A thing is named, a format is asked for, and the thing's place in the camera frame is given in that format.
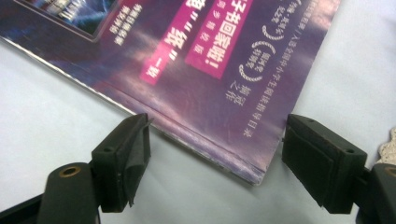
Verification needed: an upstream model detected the beige textured cloth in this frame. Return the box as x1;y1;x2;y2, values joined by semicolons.
377;126;396;166

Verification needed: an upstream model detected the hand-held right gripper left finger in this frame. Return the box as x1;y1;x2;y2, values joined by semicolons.
91;112;153;214

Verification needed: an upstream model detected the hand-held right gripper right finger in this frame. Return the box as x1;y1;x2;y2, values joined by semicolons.
281;113;369;215

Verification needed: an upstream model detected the glossy illustrated magazine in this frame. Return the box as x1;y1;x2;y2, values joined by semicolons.
0;0;342;186

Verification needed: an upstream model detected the white table cover sheet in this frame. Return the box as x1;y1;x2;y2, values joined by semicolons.
0;0;396;224

